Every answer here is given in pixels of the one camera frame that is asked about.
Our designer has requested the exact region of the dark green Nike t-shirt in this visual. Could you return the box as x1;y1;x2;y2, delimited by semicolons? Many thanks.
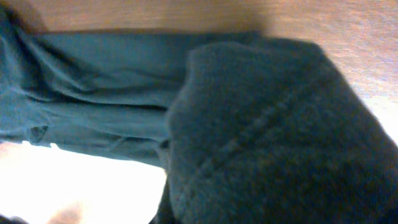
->
1;8;397;223

